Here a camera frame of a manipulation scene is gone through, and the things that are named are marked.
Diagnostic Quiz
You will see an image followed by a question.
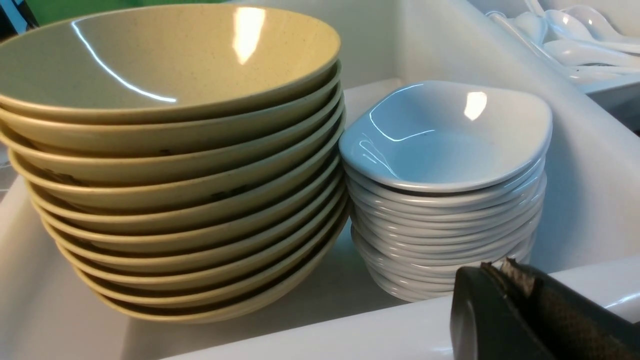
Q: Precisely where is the pile of white soup spoons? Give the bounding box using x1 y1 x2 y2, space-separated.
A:
486 0 640 85

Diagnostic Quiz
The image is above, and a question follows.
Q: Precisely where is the white sauce dish stack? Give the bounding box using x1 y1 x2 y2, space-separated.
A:
342 157 548 303

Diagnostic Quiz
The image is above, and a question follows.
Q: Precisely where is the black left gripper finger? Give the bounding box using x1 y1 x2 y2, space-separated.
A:
449 257 640 360

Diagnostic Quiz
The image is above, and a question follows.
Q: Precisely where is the top white sauce dish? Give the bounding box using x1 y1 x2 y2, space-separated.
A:
339 80 553 193

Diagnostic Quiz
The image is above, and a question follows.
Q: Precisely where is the green fabric cover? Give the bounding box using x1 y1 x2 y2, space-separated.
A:
26 0 222 26

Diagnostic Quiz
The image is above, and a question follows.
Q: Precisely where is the beige noodle bowl stack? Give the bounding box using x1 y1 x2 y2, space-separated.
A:
0 62 349 324

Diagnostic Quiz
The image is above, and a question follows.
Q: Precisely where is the top beige noodle bowl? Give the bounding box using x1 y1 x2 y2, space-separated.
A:
0 3 341 125

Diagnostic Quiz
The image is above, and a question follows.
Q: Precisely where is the large white plastic bin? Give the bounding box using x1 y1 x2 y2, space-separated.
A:
1 0 639 360

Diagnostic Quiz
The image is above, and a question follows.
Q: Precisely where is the white plastic spoon bin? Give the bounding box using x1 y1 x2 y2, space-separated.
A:
473 0 639 133

